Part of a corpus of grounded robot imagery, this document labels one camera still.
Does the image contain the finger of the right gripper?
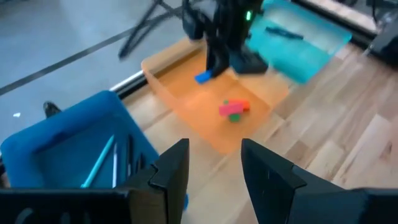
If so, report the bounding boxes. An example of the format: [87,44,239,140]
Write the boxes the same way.
[205,42,231,77]
[230,43,270,75]

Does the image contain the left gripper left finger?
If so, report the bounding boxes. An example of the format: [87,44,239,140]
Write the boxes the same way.
[0,138,190,224]

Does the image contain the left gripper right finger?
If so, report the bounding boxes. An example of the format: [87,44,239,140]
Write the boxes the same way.
[241,138,398,224]

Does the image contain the blue eraser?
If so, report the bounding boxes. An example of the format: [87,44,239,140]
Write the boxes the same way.
[194,68,215,85]

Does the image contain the pink eraser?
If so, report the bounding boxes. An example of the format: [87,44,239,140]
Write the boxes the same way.
[218,103,246,118]

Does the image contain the green eraser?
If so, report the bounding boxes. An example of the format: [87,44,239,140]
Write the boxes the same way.
[223,99,242,123]

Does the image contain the teal plastic bin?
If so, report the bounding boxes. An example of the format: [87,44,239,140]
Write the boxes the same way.
[247,0,353,85]

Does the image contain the orange plastic bin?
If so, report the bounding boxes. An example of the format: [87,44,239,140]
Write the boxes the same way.
[141,37,290,156]

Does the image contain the blue plastic bin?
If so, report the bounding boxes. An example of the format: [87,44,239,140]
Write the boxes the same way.
[0,90,162,190]

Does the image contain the black table clamp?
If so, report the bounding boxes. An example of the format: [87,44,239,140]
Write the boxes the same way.
[42,101,62,119]

